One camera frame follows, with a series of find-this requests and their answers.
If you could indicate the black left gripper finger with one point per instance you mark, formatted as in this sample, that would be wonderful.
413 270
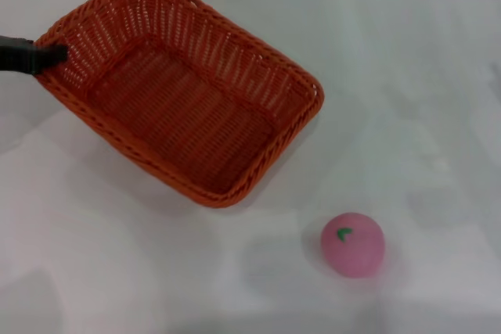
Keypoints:
15 68
27 54

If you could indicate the orange woven plastic basket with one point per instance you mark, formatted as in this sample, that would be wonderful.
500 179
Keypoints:
184 123

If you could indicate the pink toy peach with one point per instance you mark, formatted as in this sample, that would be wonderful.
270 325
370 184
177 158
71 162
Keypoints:
352 250

